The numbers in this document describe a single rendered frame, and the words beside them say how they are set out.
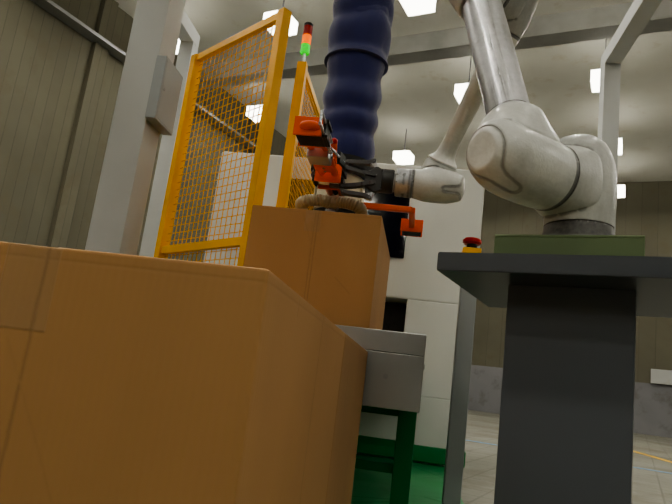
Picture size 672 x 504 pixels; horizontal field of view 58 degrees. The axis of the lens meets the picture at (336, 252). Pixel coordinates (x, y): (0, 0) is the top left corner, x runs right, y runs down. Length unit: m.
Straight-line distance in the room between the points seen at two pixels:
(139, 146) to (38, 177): 8.65
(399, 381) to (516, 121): 0.76
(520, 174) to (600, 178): 0.23
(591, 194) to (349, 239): 0.71
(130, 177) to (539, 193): 1.89
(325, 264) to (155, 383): 1.33
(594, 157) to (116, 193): 1.98
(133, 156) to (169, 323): 2.35
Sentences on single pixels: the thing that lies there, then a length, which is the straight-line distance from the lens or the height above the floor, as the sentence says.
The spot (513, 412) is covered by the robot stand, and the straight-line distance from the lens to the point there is 1.35.
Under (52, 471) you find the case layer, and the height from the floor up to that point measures 0.37.
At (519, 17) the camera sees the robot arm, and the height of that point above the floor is 1.49.
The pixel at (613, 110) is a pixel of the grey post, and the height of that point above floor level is 2.70.
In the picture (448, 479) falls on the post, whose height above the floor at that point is 0.17.
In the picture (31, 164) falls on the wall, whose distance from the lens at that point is 11.38.
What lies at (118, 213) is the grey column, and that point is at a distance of 2.77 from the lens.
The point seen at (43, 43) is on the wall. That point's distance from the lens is 11.90.
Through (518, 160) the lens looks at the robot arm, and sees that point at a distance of 1.30.
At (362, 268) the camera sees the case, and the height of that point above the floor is 0.78.
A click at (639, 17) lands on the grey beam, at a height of 3.10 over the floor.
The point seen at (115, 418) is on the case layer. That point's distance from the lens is 0.51.
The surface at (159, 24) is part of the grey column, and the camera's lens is 3.08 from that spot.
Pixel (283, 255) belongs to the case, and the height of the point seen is 0.80.
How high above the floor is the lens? 0.47
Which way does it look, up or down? 11 degrees up
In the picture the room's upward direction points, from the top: 7 degrees clockwise
